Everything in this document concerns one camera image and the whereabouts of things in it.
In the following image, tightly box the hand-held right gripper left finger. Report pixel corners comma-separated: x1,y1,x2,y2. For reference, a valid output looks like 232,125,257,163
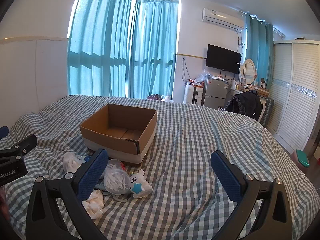
26,149,109,240

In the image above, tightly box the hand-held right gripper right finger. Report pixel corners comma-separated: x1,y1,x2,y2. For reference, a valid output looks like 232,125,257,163
210,150,293,240

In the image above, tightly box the teal packet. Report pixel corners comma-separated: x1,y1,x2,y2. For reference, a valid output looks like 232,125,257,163
94,182,108,195

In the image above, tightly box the blue white tissue packet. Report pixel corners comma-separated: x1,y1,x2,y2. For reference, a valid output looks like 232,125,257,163
63,152,92,172

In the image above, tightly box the clear plastic cup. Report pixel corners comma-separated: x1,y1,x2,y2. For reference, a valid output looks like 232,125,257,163
104,159,130,195

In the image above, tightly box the white cloth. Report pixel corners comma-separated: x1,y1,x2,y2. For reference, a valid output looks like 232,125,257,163
82,189,105,219

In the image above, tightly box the white plush toy blue star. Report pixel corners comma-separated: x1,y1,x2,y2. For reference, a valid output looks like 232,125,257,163
129,169,153,199

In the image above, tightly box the brown cardboard box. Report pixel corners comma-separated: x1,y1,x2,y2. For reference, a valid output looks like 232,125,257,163
79,103,158,167

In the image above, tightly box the checked blanket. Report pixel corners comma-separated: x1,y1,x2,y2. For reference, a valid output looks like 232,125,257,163
0,94,314,240

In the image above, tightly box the pink bin green lid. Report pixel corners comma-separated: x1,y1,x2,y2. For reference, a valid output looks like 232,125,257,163
291,149,310,173

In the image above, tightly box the black jacket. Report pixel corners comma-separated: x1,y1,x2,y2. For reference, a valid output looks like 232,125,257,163
223,89,263,122

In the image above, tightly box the silver small fridge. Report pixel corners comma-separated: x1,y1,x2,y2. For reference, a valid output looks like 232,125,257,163
203,76,232,109

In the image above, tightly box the white suitcase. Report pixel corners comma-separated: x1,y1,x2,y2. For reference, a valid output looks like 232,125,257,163
192,85,206,105

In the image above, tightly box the clear plastic bag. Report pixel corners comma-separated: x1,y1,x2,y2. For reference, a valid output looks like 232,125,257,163
194,68,213,83

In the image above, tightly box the white louvred wardrobe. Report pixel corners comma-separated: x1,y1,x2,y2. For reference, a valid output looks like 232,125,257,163
265,40,320,153

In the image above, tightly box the white oval mirror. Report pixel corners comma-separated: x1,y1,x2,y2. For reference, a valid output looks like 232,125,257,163
239,58,258,85

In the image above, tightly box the wide teal curtain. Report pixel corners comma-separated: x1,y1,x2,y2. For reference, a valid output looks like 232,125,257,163
67,0,133,98

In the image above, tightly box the teal curtain by wardrobe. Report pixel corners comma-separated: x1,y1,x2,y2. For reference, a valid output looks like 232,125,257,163
244,14,275,90

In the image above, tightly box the narrow teal curtain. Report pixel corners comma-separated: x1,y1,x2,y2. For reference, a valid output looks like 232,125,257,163
128,0,181,100

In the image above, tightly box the white air conditioner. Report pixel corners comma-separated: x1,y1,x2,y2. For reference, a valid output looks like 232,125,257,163
202,7,244,31

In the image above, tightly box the black hanging cable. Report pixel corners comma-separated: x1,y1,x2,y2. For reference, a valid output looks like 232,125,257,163
182,57,191,83

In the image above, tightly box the black wall television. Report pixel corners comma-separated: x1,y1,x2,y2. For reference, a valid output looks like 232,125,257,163
206,44,242,75

